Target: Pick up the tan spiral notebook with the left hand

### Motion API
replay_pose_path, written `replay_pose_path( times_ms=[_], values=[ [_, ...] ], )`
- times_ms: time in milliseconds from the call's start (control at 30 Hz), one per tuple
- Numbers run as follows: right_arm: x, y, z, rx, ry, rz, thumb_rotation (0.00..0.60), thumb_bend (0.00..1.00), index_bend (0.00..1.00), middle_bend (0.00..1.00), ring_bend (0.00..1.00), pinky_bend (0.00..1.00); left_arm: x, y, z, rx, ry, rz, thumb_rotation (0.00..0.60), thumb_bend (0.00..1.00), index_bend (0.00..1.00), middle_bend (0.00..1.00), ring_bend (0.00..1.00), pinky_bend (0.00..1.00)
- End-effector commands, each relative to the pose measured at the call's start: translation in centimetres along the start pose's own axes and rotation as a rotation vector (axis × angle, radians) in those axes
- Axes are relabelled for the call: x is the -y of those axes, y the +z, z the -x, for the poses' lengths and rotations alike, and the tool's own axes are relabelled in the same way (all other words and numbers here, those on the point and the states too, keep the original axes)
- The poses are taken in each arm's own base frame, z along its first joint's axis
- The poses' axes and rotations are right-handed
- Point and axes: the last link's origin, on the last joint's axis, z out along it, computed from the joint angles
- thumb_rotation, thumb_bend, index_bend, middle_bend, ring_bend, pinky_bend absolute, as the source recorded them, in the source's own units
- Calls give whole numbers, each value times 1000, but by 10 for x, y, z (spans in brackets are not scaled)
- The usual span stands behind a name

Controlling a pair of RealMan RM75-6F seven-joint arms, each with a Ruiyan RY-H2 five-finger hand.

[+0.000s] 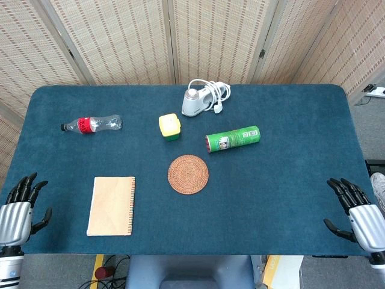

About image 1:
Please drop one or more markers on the green cylindrical snack can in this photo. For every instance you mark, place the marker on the green cylindrical snack can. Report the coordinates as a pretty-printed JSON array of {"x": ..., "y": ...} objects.
[{"x": 234, "y": 138}]

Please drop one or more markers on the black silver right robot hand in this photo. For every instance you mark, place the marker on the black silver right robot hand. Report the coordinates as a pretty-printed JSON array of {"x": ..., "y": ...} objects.
[{"x": 368, "y": 225}]

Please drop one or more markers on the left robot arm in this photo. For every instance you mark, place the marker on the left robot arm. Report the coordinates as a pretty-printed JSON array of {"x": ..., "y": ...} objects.
[{"x": 10, "y": 269}]

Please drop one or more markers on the white steam iron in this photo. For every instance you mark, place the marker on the white steam iron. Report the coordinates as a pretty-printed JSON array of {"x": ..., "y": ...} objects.
[{"x": 195, "y": 103}]

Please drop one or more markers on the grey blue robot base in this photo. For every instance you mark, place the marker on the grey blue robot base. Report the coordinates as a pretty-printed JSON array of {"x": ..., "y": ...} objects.
[{"x": 189, "y": 272}]

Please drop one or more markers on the black screen hinge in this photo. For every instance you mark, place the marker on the black screen hinge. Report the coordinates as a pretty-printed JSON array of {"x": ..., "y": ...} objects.
[
  {"x": 262, "y": 54},
  {"x": 71, "y": 53}
]

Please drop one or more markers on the woven bamboo screen panel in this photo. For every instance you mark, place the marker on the woven bamboo screen panel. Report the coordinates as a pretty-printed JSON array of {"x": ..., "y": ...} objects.
[
  {"x": 216, "y": 36},
  {"x": 358, "y": 39},
  {"x": 114, "y": 39},
  {"x": 297, "y": 39},
  {"x": 27, "y": 45}
]

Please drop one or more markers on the black stand frame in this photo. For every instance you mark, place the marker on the black stand frame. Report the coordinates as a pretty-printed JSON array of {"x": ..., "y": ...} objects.
[{"x": 376, "y": 165}]

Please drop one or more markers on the white orange cardboard box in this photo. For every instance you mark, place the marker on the white orange cardboard box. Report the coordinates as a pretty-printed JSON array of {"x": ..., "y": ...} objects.
[{"x": 282, "y": 272}]

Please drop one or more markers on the round woven rattan coaster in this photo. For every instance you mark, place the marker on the round woven rattan coaster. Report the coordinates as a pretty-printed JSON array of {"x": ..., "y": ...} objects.
[{"x": 188, "y": 174}]

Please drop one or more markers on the yellow lid green container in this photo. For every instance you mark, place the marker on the yellow lid green container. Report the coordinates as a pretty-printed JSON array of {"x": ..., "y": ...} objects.
[{"x": 170, "y": 126}]

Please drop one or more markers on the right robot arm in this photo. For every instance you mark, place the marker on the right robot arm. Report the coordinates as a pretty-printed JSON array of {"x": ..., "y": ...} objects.
[{"x": 378, "y": 260}]

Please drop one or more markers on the tan cover spiral notebook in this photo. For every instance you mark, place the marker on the tan cover spiral notebook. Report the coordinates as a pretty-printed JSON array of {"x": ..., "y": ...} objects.
[{"x": 111, "y": 206}]

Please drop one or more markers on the grey sneaker shoe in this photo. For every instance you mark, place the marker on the grey sneaker shoe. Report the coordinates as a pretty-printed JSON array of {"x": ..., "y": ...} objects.
[{"x": 379, "y": 192}]

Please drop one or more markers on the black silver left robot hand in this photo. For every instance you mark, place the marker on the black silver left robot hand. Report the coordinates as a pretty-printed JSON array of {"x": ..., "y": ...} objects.
[{"x": 15, "y": 222}]

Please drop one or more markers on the white power strip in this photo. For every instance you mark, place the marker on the white power strip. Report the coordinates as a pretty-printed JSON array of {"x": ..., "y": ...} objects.
[{"x": 374, "y": 90}]

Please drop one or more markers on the empty red label plastic bottle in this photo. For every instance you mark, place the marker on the empty red label plastic bottle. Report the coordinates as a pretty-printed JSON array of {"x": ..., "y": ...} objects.
[{"x": 93, "y": 124}]

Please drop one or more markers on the blue table cloth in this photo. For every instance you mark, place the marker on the blue table cloth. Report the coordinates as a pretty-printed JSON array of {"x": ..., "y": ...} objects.
[{"x": 270, "y": 195}]

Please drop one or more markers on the dark red cylinder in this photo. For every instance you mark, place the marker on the dark red cylinder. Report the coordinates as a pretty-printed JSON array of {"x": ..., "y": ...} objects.
[{"x": 103, "y": 272}]

